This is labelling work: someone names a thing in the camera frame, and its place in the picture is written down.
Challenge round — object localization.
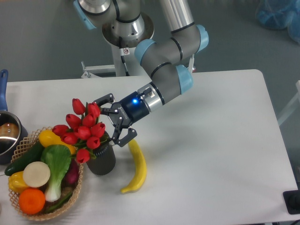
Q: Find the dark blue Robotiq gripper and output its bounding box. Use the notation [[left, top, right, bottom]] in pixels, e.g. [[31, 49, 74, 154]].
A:
[[93, 91, 150, 147]]

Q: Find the red tulip bouquet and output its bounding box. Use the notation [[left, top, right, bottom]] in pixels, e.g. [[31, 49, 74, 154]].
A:
[[52, 98, 110, 164]]

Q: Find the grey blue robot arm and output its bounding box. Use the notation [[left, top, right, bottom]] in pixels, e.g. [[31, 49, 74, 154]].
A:
[[73, 0, 209, 147]]

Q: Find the dark grey ribbed vase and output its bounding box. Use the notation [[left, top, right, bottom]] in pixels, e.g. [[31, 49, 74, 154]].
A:
[[86, 131, 116, 175]]

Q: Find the yellow banana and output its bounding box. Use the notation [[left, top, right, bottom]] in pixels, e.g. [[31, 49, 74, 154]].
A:
[[120, 140, 147, 194]]

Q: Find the green bok choy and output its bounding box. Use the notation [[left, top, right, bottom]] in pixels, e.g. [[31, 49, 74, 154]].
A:
[[41, 144, 71, 202]]

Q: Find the yellow squash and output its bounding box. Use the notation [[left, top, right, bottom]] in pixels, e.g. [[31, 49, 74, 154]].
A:
[[38, 129, 76, 155]]

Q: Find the purple red onion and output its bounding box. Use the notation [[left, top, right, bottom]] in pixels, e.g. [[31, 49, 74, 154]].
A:
[[64, 159, 79, 184]]

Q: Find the woven wicker basket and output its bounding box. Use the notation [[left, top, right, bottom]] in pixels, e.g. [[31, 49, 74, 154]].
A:
[[8, 127, 83, 221]]

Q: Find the dark green cucumber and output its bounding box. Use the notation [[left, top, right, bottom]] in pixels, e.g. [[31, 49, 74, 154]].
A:
[[4, 141, 45, 176]]

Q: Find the green chili pepper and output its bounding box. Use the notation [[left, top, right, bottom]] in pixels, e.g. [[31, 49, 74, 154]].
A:
[[45, 192, 73, 214]]

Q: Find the orange fruit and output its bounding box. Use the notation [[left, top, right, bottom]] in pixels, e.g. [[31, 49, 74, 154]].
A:
[[18, 188, 45, 215]]

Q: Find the yellow bell pepper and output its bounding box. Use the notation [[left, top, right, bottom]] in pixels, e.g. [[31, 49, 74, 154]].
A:
[[8, 171, 30, 194]]

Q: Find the blue plastic bag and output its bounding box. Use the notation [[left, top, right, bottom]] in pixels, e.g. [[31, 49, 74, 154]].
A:
[[255, 0, 300, 44]]

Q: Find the black device at table edge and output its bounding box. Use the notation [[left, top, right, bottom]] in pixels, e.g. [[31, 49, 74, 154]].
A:
[[283, 190, 300, 215]]

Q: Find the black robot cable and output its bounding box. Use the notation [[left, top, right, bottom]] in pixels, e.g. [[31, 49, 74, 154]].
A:
[[118, 36, 130, 77]]

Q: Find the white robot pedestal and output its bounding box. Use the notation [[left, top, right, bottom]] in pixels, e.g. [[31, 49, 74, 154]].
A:
[[81, 13, 196, 79]]

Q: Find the blue handled saucepan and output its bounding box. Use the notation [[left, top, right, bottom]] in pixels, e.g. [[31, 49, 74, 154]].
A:
[[0, 69, 28, 165]]

